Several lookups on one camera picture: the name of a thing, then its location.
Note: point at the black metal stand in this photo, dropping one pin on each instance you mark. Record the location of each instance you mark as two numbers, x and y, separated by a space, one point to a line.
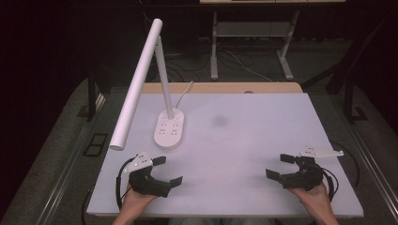
349 93
91 97

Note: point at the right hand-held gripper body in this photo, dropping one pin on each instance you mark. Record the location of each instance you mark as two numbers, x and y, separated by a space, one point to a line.
308 175

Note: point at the person's right hand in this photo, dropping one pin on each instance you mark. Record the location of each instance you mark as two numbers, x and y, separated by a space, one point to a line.
317 200

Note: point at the grey metal desk frame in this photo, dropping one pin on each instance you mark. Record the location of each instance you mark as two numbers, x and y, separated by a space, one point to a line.
214 56

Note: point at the black floor frame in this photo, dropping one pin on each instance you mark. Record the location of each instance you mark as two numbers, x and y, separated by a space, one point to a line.
95 144

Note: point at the white table mat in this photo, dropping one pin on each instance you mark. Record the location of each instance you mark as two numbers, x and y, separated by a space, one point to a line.
237 150

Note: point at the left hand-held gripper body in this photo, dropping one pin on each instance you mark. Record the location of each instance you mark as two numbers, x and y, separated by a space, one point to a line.
147 184

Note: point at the person's left hand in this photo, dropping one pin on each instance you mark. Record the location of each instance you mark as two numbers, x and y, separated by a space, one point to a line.
136 201

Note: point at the white desk lamp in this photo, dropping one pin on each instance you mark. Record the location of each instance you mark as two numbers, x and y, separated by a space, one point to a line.
137 84

